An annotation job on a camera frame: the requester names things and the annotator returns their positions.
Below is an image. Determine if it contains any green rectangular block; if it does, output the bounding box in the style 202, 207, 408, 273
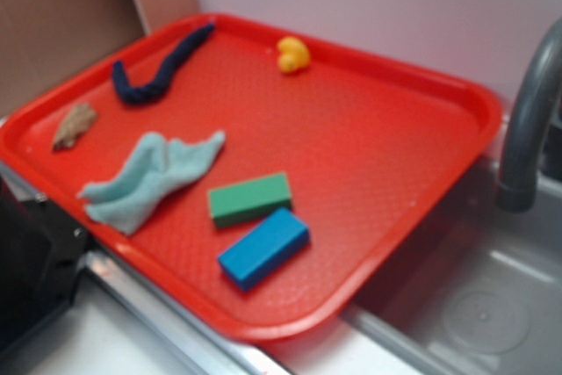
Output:
208, 172, 293, 228

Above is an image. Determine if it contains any red plastic tray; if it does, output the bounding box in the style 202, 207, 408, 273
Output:
1, 14, 501, 343

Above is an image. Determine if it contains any dark blue rolled cloth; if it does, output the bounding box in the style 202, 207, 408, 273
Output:
111, 23, 215, 105

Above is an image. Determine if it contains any light blue cloth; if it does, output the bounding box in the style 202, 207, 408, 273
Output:
77, 131, 226, 236

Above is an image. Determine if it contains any small brown crumpled object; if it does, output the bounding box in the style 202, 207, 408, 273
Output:
52, 103, 97, 151

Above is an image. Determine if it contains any grey sink faucet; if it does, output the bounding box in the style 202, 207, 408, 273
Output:
495, 20, 561, 213

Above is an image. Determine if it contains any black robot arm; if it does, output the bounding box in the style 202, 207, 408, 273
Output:
1, 181, 91, 357

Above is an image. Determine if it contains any grey sink basin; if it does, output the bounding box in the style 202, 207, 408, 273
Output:
267, 146, 562, 375

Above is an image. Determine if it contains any blue rectangular block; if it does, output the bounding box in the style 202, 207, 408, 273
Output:
218, 208, 310, 292

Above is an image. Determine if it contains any yellow rubber duck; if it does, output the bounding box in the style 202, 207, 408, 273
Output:
277, 36, 311, 74

